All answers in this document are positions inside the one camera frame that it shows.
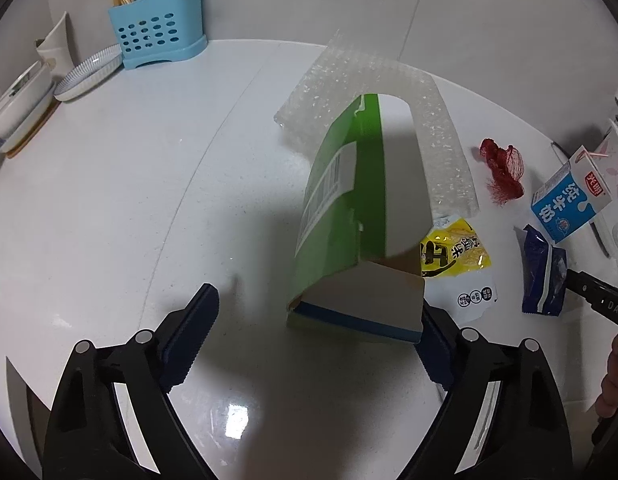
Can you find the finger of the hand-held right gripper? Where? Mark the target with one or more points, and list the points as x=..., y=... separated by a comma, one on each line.
x=594, y=295

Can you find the person's right hand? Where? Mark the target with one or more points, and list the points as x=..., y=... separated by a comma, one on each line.
x=614, y=380

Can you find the yellow snack wrapper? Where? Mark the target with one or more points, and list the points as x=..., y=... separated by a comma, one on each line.
x=459, y=250

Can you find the clear bubble wrap sheet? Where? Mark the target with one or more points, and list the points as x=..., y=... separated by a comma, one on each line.
x=339, y=75

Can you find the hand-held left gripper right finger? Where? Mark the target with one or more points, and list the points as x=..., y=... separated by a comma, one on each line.
x=434, y=345

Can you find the red mesh net bag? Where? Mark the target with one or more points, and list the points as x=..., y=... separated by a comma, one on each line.
x=504, y=165

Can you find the blue plastic utensil holder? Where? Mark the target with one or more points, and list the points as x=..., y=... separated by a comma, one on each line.
x=159, y=25

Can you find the blue white milk carton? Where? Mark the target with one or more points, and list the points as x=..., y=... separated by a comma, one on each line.
x=564, y=205

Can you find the striped ceramic plate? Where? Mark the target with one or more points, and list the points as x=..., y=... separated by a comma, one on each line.
x=89, y=72

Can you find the dark blue snack wrapper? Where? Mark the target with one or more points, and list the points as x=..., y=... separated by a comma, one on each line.
x=539, y=275

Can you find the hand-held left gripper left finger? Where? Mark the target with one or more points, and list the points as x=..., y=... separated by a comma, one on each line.
x=194, y=330

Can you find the green cardboard box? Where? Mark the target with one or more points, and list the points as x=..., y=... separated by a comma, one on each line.
x=339, y=210

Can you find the white ceramic jug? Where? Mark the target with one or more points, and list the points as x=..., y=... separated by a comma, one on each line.
x=56, y=45

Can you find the white ceramic bowl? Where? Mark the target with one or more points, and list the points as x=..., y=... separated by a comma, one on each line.
x=21, y=105

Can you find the white electronic device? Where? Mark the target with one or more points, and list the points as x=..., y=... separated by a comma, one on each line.
x=614, y=237

